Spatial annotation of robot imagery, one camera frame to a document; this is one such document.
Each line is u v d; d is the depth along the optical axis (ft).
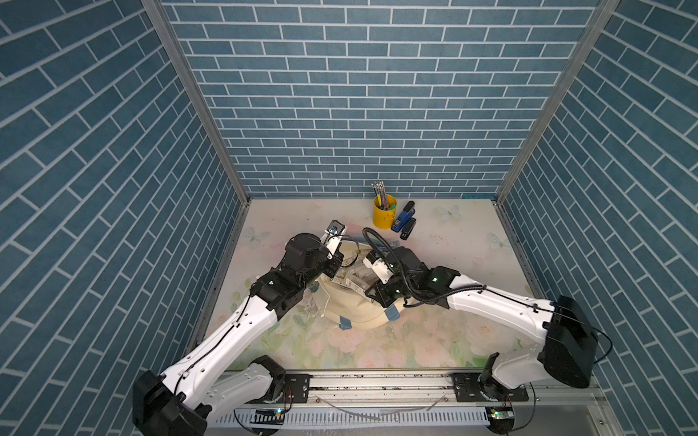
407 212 3.65
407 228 3.49
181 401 1.24
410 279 1.96
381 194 3.43
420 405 2.36
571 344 1.38
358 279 2.63
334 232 2.03
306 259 1.74
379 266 2.35
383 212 3.44
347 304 2.82
